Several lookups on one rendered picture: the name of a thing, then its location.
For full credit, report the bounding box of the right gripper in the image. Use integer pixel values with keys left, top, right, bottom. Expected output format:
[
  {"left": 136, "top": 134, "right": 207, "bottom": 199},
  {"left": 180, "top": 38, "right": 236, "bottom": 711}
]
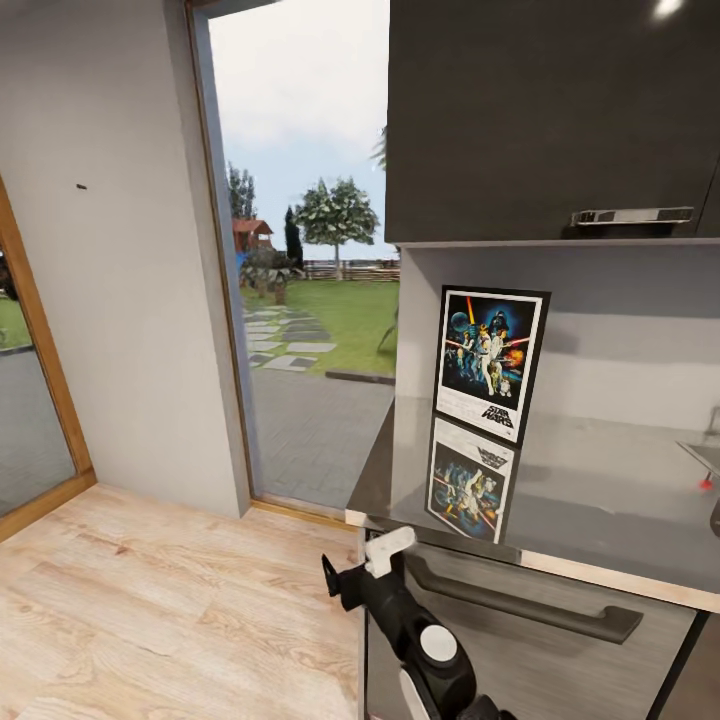
[{"left": 321, "top": 551, "right": 412, "bottom": 627}]

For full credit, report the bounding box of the poster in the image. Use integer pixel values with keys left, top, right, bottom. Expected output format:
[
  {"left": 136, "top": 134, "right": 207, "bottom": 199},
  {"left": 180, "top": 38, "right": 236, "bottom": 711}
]
[{"left": 424, "top": 284, "right": 551, "bottom": 448}]

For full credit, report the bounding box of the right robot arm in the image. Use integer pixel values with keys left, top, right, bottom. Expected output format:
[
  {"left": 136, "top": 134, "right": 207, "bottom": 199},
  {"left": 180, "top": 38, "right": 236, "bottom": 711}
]
[{"left": 321, "top": 526, "right": 518, "bottom": 720}]

